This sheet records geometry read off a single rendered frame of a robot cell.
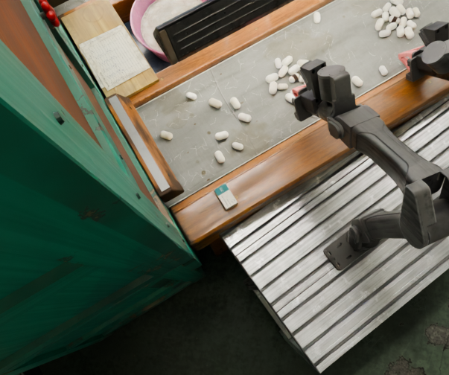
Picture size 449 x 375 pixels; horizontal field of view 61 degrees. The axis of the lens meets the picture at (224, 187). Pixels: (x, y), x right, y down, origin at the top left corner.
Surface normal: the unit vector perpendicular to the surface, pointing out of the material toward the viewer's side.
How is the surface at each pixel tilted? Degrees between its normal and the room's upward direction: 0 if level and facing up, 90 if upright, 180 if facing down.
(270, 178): 0
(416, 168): 31
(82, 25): 0
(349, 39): 0
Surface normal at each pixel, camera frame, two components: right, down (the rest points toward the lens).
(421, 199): 0.20, 0.27
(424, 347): -0.02, -0.25
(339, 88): 0.29, 0.51
